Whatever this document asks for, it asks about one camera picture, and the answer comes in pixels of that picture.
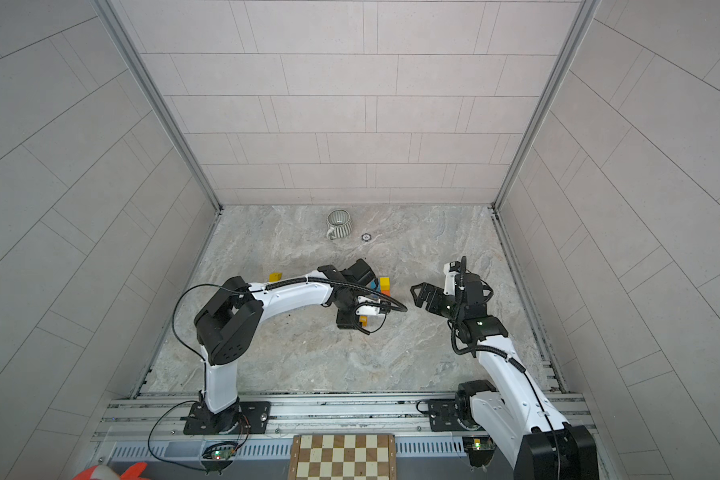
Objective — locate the aluminium corner frame post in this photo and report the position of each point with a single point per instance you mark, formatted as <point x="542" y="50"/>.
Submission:
<point x="575" y="36"/>

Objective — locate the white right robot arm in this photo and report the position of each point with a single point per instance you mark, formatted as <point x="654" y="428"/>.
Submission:
<point x="509" y="406"/>

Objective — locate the chessboard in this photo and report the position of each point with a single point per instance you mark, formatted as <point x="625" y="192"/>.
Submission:
<point x="348" y="456"/>

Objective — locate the striped ceramic mug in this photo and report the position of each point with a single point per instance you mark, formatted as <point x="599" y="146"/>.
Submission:
<point x="339" y="224"/>

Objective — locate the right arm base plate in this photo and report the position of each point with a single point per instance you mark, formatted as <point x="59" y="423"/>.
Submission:
<point x="444" y="416"/>

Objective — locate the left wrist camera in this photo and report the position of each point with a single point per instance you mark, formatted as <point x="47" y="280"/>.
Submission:
<point x="368" y="308"/>

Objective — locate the right controller board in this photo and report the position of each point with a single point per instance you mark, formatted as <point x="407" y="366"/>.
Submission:
<point x="479" y="450"/>

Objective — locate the aluminium front rail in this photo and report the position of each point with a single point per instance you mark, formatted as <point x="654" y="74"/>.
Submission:
<point x="164" y="417"/>

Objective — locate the red object at bottom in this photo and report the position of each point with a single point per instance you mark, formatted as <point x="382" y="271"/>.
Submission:
<point x="104" y="472"/>

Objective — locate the left controller board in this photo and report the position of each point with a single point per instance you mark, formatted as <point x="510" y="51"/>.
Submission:
<point x="219" y="456"/>

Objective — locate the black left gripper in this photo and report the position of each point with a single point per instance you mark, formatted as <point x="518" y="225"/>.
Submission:
<point x="349" y="322"/>

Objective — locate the yellow cube block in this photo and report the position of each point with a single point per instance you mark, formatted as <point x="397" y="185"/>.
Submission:
<point x="384" y="284"/>

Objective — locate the controller board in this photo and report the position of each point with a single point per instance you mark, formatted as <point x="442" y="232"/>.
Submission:
<point x="219" y="456"/>
<point x="479" y="450"/>

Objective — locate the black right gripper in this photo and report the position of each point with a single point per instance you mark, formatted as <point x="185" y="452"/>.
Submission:
<point x="428" y="288"/>

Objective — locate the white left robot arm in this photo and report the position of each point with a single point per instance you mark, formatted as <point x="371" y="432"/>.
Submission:
<point x="226" y="325"/>

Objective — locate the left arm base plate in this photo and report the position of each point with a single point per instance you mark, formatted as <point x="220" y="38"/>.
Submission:
<point x="241" y="418"/>

